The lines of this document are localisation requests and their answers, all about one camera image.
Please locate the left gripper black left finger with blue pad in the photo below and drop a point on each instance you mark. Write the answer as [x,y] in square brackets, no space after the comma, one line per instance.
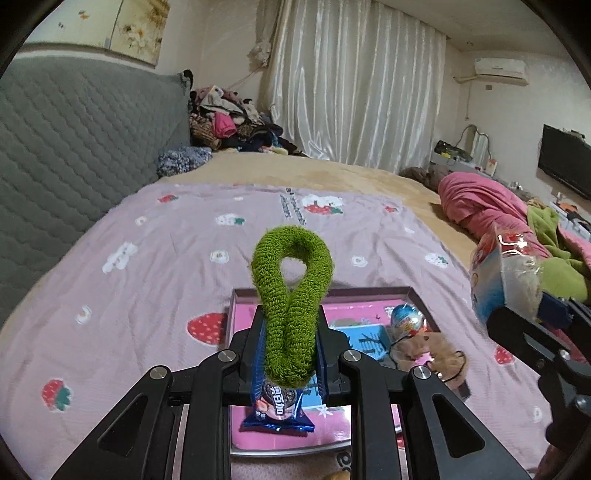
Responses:
[172,422]

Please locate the grey quilted headboard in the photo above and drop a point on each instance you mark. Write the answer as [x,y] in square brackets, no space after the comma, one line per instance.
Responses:
[78,135]

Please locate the grey shallow cardboard box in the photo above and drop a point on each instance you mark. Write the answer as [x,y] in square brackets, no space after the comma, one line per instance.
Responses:
[363,315]

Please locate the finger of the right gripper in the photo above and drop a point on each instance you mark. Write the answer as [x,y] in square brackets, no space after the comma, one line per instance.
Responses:
[566,314]

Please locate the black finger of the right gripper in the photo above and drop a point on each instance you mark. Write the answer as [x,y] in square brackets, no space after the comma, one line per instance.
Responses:
[538,348]

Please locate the white air conditioner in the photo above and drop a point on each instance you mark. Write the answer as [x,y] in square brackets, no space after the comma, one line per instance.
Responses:
[514,70]

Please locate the side table with clutter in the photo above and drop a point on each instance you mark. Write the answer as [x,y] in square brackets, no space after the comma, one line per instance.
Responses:
[472,153]

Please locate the blue foil surprise egg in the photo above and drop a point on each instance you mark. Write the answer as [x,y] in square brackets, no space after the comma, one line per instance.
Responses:
[407,321]

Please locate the tan blanket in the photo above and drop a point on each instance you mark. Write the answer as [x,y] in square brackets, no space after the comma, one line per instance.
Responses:
[321,175]

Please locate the black wall television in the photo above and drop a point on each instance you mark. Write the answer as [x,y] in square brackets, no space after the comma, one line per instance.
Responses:
[567,159]

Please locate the blue patterned cloth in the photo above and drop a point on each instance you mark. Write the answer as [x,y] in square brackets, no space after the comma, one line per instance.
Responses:
[182,160]

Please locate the wall painting with flowers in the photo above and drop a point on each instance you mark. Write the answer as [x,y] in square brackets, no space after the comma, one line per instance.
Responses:
[132,28]

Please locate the white red surprise egg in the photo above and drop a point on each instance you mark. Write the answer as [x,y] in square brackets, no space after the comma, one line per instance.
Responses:
[505,272]

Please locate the walnut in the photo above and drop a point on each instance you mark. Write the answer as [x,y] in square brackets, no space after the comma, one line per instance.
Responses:
[339,475]

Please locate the white satin curtain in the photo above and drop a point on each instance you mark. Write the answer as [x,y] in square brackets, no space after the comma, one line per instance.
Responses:
[355,82]

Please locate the pink blue children's book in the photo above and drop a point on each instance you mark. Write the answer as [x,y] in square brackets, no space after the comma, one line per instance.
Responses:
[354,402]

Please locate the green fuzzy hair scrunchie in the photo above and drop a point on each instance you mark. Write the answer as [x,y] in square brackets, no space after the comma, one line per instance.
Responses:
[291,314]

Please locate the blue oreo snack packet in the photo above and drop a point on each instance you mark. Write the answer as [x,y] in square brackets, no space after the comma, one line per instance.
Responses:
[275,409]

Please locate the pink strawberry print bedsheet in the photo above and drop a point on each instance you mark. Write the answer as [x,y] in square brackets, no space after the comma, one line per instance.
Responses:
[151,282]

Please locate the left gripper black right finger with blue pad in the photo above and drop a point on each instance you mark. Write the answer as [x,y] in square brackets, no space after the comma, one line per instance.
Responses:
[409,424]

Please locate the pile of clothes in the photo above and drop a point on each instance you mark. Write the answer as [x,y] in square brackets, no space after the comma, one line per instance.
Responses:
[220,120]

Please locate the pink quilt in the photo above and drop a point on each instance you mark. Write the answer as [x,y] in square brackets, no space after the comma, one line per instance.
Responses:
[477,203]

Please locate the green garment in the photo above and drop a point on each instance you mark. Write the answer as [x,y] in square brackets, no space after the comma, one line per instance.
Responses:
[566,270]

